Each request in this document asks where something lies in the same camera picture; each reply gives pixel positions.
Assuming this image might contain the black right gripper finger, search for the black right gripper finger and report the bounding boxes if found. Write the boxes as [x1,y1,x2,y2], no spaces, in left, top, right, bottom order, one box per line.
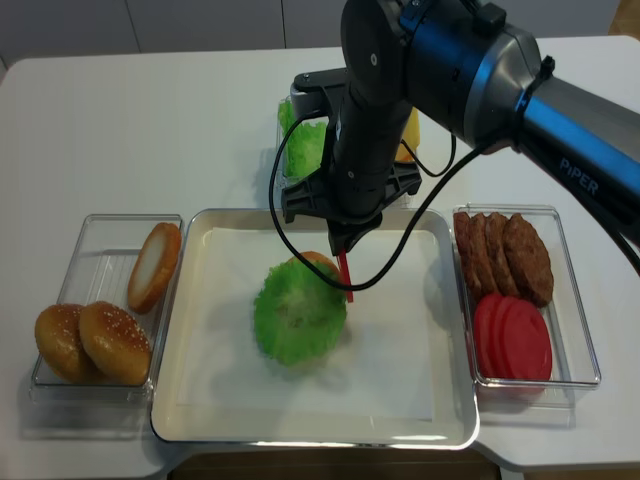
[327,222,350,256]

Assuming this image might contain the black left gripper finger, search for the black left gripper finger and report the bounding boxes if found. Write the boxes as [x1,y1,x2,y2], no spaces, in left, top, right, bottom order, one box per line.
[343,213,383,253]

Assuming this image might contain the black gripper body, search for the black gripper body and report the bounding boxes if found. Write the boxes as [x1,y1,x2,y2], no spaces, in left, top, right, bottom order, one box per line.
[281,162,421,225]

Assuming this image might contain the red tomato slice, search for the red tomato slice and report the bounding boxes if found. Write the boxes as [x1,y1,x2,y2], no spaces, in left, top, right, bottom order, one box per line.
[337,251,354,303]
[504,300,552,381]
[474,293,503,378]
[492,296,519,379]

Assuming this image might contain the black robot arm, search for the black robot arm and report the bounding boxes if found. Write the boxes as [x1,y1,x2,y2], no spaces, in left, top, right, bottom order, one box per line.
[281,1,639,251]

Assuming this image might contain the lettuce leaves in container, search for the lettuce leaves in container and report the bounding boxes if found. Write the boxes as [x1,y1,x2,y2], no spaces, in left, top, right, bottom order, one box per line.
[283,118,327,180]

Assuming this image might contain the clear lettuce cheese container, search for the clear lettuce cheese container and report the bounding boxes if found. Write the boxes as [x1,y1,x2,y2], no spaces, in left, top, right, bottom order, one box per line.
[274,96,412,208]

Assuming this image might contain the stacked yellow cheese slices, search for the stacked yellow cheese slices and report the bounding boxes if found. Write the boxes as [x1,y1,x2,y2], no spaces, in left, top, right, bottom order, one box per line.
[394,140,415,163]

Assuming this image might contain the upright yellow cheese slice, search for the upright yellow cheese slice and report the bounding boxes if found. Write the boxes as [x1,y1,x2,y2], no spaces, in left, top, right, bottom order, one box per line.
[402,108,420,151]

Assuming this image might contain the green lettuce leaf on bun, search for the green lettuce leaf on bun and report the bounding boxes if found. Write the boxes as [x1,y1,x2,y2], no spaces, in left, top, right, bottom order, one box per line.
[253,258,347,367]

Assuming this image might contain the bottom bun on tray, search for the bottom bun on tray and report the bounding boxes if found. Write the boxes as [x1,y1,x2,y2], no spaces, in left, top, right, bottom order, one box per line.
[301,251,342,281]

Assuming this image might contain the brown meat patty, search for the brown meat patty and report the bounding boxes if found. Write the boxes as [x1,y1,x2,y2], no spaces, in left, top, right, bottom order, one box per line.
[469,213,500,302]
[502,213,554,308]
[453,212,478,293]
[485,212,521,298]

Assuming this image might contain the white metal serving tray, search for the white metal serving tray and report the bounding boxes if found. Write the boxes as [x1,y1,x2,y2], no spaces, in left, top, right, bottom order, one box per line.
[151,209,479,449]

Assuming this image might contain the front brown meat patty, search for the front brown meat patty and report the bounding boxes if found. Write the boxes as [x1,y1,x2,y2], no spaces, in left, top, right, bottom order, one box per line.
[502,213,554,308]

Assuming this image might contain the upright bottom bun slice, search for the upright bottom bun slice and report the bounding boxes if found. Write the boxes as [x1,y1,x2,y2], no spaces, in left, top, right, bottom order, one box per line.
[128,222,182,314]

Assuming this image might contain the clear patty tomato container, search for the clear patty tomato container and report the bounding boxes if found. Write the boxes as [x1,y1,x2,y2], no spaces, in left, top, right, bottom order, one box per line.
[454,204,601,411]

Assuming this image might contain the right sesame top bun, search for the right sesame top bun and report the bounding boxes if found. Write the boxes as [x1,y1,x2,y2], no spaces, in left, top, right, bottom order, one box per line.
[78,301,151,386]

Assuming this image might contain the sesame bun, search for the sesame bun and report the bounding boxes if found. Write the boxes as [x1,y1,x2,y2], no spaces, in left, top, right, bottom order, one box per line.
[34,303,103,384]
[78,301,151,386]

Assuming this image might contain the clear bun container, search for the clear bun container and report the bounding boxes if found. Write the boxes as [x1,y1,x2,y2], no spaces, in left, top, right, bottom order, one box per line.
[29,214,184,407]

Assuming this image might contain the left sesame top bun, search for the left sesame top bun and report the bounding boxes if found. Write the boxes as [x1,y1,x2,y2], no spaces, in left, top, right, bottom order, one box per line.
[34,303,103,384]

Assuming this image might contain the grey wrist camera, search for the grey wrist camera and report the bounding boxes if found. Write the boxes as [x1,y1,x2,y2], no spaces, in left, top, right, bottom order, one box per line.
[289,68,347,119]

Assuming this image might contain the black camera cable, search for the black camera cable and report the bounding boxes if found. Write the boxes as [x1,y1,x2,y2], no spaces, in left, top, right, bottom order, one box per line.
[268,112,640,292]

